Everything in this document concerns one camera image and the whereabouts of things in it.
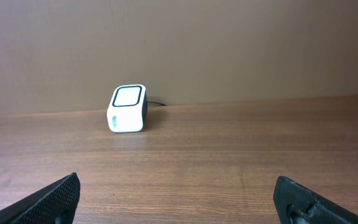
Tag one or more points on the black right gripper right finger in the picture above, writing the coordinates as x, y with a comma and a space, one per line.
295, 203

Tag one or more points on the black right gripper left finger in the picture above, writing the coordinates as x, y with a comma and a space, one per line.
55, 203

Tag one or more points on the white barcode scanner box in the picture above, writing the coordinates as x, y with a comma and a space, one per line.
127, 109

